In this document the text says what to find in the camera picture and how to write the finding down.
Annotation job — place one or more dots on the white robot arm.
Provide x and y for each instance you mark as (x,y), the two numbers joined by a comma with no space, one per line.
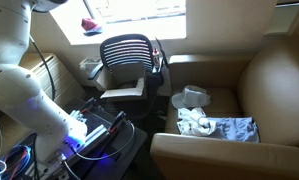
(19,90)

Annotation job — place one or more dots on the black mesh office chair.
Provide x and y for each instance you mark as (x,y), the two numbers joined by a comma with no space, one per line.
(154,83)

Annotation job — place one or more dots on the tan leather sofa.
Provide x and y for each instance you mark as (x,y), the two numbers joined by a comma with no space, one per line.
(275,86)

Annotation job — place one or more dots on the open cardboard box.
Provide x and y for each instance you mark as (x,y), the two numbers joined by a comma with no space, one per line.
(125,73)

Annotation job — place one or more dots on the white bottle orange tip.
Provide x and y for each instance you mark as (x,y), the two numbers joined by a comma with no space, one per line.
(156,58)

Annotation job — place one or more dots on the light grey cap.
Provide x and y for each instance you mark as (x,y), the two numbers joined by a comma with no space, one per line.
(194,96)

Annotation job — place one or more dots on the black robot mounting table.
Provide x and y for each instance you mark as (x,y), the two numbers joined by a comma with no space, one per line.
(129,140)

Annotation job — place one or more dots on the white socks pile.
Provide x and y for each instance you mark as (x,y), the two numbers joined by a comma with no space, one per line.
(195,123)

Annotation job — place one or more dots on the white plastic box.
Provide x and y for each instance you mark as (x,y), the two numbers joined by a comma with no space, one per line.
(89,63)

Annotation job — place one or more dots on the bright window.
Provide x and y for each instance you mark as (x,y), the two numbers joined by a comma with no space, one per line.
(135,10)

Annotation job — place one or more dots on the beige radiator cover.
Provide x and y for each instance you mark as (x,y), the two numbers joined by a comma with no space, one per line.
(65,80)

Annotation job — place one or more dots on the red cap blue brim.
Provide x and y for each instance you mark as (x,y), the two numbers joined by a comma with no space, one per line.
(90,24)

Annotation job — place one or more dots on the blue striped shirt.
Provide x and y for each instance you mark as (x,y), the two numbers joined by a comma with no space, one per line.
(235,128)

